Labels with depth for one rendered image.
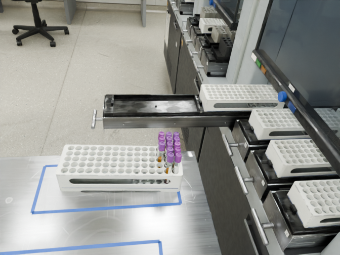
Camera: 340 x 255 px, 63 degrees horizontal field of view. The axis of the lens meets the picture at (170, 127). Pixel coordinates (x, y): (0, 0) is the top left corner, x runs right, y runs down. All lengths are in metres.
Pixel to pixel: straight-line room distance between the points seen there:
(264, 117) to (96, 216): 0.59
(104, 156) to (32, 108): 1.79
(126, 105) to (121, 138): 1.07
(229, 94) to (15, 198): 0.73
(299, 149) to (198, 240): 0.41
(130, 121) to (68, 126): 1.29
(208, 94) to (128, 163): 0.44
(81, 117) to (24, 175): 1.52
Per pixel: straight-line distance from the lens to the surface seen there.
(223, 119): 1.01
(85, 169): 0.69
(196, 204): 0.71
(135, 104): 1.01
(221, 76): 1.39
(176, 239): 0.66
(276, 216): 0.80
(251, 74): 1.12
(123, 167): 0.68
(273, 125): 0.94
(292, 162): 0.83
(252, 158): 0.89
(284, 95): 0.84
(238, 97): 1.02
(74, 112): 2.35
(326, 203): 0.79
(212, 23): 1.67
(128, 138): 2.06
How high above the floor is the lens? 1.40
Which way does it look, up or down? 40 degrees down
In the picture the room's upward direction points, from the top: 6 degrees clockwise
